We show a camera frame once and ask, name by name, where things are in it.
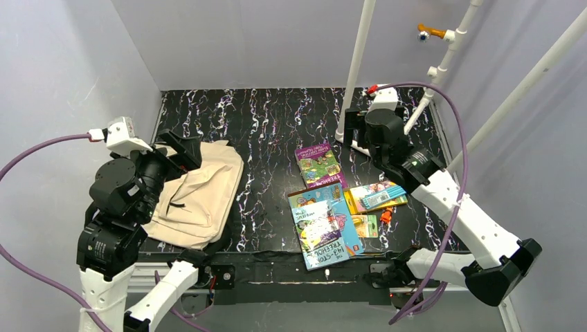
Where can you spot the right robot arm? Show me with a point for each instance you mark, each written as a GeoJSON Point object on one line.
{"type": "Point", "coordinates": [497, 261]}

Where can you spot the white pvc pipe frame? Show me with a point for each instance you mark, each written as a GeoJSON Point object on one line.
{"type": "Point", "coordinates": [455, 37]}

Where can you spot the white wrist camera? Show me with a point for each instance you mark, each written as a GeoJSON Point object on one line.
{"type": "Point", "coordinates": [382, 99]}
{"type": "Point", "coordinates": [121, 135]}

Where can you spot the light blue cartoon notebook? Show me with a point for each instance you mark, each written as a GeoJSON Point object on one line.
{"type": "Point", "coordinates": [333, 194]}

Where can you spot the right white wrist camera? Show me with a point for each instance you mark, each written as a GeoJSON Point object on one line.
{"type": "Point", "coordinates": [382, 99]}

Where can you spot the yellow crayon pack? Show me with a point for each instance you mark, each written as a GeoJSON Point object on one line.
{"type": "Point", "coordinates": [375, 196]}

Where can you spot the purple treehouse book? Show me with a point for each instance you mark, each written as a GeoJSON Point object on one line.
{"type": "Point", "coordinates": [318, 166]}

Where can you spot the yellow item blister pack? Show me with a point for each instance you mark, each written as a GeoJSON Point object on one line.
{"type": "Point", "coordinates": [365, 225]}

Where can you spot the beige canvas student bag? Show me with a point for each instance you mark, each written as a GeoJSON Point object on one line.
{"type": "Point", "coordinates": [193, 209]}

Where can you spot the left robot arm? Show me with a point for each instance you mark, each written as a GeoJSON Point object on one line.
{"type": "Point", "coordinates": [124, 195]}

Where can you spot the orange small toy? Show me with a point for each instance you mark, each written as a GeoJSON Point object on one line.
{"type": "Point", "coordinates": [386, 215]}

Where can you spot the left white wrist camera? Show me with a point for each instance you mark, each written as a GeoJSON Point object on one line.
{"type": "Point", "coordinates": [121, 135]}

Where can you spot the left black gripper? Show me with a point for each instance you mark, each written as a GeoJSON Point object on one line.
{"type": "Point", "coordinates": [176, 149]}

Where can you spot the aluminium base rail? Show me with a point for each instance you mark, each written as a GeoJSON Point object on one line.
{"type": "Point", "coordinates": [142, 280]}

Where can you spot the blue 143-storey treehouse book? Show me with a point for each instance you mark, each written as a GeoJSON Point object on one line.
{"type": "Point", "coordinates": [320, 238]}

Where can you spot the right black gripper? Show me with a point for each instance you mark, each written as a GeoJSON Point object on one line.
{"type": "Point", "coordinates": [358, 126]}

